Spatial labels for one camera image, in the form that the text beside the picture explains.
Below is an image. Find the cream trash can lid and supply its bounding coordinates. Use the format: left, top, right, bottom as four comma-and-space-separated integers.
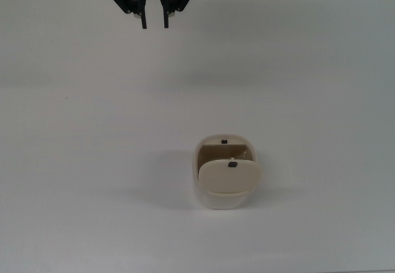
197, 158, 264, 196

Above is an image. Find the small white trash can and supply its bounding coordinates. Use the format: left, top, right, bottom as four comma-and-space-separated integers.
193, 133, 259, 210

